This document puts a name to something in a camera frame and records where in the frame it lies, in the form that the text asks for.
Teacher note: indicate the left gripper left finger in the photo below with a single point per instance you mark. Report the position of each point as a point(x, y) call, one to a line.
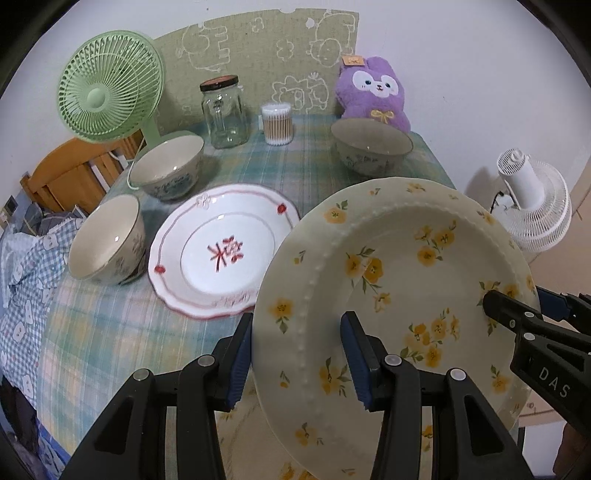
point(127, 440)

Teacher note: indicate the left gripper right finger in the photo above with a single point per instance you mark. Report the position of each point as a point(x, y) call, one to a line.
point(469, 441)

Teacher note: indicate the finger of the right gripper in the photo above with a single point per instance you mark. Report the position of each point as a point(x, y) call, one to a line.
point(512, 314)
point(564, 306)

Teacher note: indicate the yellow floral plate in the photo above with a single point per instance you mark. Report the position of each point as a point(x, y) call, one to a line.
point(414, 259)

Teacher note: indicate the grey-green bowl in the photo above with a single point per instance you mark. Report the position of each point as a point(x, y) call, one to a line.
point(370, 148)

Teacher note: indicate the cream bowl blue floral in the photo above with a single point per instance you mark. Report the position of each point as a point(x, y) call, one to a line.
point(169, 170)

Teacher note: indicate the white standing fan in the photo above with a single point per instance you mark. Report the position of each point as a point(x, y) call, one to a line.
point(535, 206)

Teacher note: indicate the plaid tablecloth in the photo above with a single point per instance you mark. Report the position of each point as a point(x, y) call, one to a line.
point(97, 336)

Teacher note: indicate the red pattern white plate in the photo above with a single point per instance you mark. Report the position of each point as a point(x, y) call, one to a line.
point(208, 258)

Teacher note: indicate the blue checkered blanket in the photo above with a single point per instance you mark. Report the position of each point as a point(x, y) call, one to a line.
point(32, 267)

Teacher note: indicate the purple plush bunny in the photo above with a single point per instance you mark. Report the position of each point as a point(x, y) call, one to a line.
point(369, 88)

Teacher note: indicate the cotton swab container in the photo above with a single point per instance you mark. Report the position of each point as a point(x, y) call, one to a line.
point(277, 123)

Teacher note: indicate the green cartoon placemat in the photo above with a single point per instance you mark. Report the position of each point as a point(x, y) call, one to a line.
point(278, 57)

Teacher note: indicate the glass jar black lid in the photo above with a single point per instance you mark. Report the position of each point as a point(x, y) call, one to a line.
point(223, 113)

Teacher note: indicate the green desk fan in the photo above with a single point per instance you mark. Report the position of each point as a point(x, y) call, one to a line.
point(111, 88)

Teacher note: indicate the wooden bed frame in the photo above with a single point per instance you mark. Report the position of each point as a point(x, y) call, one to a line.
point(78, 173)

